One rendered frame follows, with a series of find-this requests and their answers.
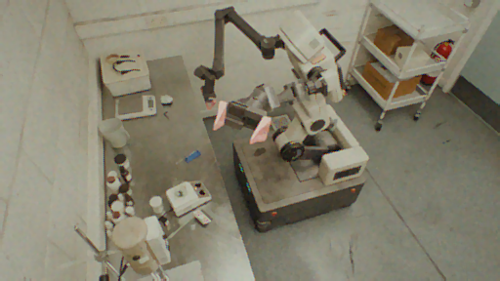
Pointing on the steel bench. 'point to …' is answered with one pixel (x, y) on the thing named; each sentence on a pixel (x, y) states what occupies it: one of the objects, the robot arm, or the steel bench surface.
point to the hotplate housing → (188, 205)
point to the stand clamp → (92, 260)
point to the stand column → (93, 248)
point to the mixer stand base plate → (183, 273)
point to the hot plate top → (181, 198)
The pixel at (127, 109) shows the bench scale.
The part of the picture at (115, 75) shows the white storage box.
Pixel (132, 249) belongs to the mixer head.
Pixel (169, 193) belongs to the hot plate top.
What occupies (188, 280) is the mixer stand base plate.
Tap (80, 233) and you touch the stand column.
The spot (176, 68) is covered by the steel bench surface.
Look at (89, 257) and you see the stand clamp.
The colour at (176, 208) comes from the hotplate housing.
